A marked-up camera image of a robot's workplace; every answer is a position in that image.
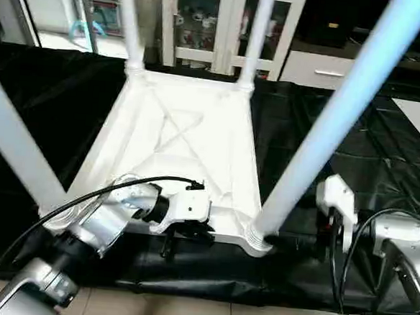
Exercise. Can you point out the white drawer unit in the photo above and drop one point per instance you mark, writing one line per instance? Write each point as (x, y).
(317, 68)

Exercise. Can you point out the black work surface mat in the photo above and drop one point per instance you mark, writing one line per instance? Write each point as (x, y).
(41, 95)

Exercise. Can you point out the white glass door cabinet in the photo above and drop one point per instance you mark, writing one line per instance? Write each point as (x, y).
(205, 27)

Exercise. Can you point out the black equipment box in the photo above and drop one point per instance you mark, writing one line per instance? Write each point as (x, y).
(333, 18)

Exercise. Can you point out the colourful background box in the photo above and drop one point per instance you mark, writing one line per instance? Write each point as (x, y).
(97, 20)

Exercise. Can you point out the black vertical pole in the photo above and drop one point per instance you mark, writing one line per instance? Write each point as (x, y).
(26, 8)

